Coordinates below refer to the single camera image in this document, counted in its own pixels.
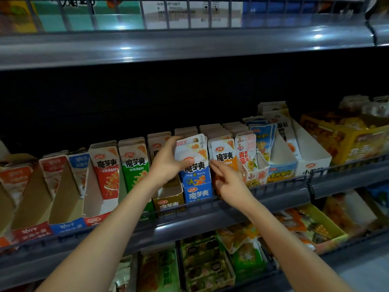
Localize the white blue snack bags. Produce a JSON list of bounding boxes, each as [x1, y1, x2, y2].
[[365, 182, 389, 217]]

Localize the person's right forearm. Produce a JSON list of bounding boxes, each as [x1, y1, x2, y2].
[[240, 200, 353, 292]]

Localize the person's left hand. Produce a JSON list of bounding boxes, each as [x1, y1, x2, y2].
[[145, 135, 195, 191]]

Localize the dark printed carton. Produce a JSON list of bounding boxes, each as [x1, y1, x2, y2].
[[316, 0, 365, 13]]

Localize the white label carton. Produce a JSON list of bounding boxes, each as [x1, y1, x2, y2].
[[141, 0, 244, 29]]

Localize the green orange display carton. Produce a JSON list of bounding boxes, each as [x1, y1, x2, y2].
[[139, 249, 182, 292]]

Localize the handful of blue snack packets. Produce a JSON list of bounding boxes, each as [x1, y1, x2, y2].
[[175, 133, 211, 180]]

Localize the person's left forearm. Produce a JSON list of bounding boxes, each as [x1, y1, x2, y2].
[[36, 176, 165, 292]]

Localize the green printed carton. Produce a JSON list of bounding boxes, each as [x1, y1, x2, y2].
[[30, 0, 145, 32]]

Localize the row of snack display cartons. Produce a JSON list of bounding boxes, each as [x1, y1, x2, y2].
[[0, 100, 333, 250]]

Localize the yellow display carton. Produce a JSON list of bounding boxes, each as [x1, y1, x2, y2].
[[301, 112, 389, 167]]

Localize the green snack packets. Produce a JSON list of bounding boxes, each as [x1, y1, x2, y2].
[[230, 239, 268, 280]]

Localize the person's right hand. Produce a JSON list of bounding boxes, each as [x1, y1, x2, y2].
[[209, 160, 259, 212]]

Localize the orange yellow printed carton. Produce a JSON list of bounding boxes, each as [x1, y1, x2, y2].
[[0, 0, 37, 33]]

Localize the grey metal store shelf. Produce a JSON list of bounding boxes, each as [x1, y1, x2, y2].
[[0, 0, 389, 292]]

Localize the lime green display tray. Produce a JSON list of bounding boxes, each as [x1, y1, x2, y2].
[[298, 204, 350, 254]]

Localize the blue printed carton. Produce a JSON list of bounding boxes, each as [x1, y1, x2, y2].
[[242, 0, 317, 15]]

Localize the pile of orange yellow packets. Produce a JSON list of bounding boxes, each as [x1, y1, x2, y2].
[[216, 206, 332, 253]]

